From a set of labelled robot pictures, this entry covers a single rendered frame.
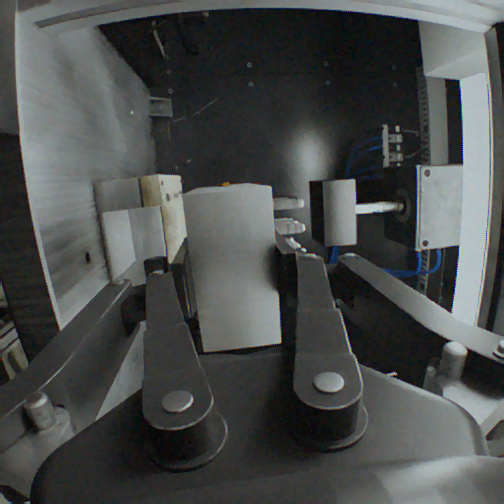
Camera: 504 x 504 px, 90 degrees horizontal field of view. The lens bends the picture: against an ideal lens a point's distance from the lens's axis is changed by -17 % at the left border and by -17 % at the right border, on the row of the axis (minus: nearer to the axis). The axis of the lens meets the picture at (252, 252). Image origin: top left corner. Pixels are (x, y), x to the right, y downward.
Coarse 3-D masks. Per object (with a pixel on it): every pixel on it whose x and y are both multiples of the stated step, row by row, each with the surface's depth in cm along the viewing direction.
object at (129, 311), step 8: (136, 288) 14; (144, 288) 14; (128, 296) 13; (136, 296) 13; (144, 296) 13; (128, 304) 13; (136, 304) 13; (144, 304) 13; (128, 312) 13; (136, 312) 13; (144, 312) 13; (128, 320) 13; (136, 320) 13; (144, 320) 14
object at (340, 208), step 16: (320, 192) 43; (336, 192) 37; (352, 192) 37; (320, 208) 43; (336, 208) 38; (352, 208) 38; (368, 208) 40; (384, 208) 40; (400, 208) 41; (320, 224) 44; (336, 224) 38; (352, 224) 38; (320, 240) 41; (336, 240) 39; (352, 240) 39
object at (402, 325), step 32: (352, 256) 14; (384, 288) 10; (352, 320) 13; (384, 320) 10; (416, 320) 8; (448, 320) 8; (384, 352) 10; (416, 352) 8; (480, 352) 6; (416, 384) 8
